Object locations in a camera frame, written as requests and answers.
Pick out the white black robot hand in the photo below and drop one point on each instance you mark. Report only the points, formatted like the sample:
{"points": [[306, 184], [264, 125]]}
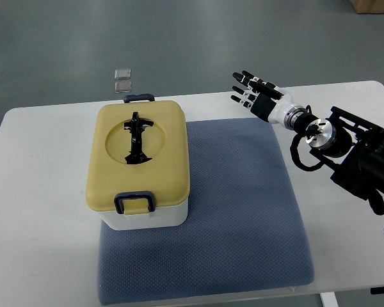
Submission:
{"points": [[266, 100]]}

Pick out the yellow box lid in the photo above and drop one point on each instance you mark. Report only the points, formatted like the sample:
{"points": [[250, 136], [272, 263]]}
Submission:
{"points": [[139, 160]]}

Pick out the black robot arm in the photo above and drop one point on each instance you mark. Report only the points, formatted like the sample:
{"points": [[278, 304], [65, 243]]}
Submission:
{"points": [[349, 145]]}

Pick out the wooden box corner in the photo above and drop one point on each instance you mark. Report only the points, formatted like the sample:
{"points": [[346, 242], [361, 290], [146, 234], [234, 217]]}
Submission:
{"points": [[368, 6]]}

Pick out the white storage box base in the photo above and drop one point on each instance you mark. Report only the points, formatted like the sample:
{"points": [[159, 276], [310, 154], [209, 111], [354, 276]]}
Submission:
{"points": [[161, 217]]}

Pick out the blue grey fabric mat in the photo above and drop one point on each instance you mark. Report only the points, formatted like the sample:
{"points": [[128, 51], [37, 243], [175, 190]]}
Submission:
{"points": [[243, 232]]}

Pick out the upper clear floor plate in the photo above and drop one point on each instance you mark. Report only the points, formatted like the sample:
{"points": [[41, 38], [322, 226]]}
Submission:
{"points": [[122, 73]]}

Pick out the white table leg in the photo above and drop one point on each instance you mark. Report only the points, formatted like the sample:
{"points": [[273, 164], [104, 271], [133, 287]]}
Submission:
{"points": [[328, 299]]}

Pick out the black table edge bracket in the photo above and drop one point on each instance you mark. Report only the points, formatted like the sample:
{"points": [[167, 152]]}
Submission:
{"points": [[377, 290]]}

